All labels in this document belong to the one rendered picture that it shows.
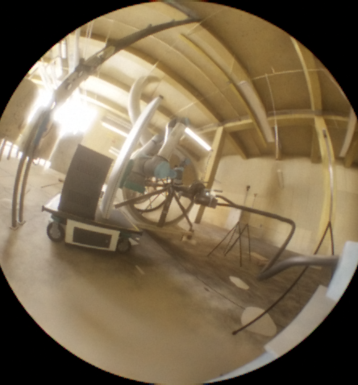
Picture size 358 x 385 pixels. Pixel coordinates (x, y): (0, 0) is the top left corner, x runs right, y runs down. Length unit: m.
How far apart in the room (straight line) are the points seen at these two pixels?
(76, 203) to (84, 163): 0.31
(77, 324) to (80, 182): 0.92
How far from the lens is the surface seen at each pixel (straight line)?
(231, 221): 9.12
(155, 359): 0.73
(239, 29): 6.13
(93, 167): 1.03
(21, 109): 4.33
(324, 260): 0.53
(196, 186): 1.56
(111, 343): 0.72
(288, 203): 9.45
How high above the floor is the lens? 0.69
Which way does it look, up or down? 5 degrees up
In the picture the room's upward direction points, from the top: 19 degrees clockwise
